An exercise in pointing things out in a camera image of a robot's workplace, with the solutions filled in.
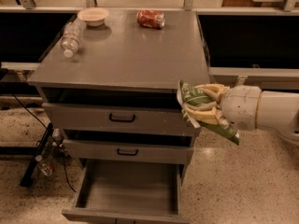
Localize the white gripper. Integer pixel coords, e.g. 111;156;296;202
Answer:
184;84;262;131

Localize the green jalapeno chip bag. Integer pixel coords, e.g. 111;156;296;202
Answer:
177;80;239;145

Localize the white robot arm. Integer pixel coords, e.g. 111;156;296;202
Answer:
177;81;299;144

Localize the grey top drawer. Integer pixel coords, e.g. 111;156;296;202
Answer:
43;103;200;136

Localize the grey drawer cabinet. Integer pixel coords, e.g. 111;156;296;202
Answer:
27;8;213;185

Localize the grey middle drawer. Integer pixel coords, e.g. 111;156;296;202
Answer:
64;139;193;164

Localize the grey open bottom drawer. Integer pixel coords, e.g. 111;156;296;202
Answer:
62;160;190;224

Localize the red soda can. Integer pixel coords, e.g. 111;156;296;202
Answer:
136;10;165;29

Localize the white bowl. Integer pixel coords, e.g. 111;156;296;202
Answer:
78;7;109;27

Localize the clear plastic water bottle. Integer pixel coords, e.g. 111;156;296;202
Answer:
61;20;84;58

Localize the plastic bottle on floor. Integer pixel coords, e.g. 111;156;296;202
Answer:
36;142;54;176

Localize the black cable on floor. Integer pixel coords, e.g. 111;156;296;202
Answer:
10;92;77;193

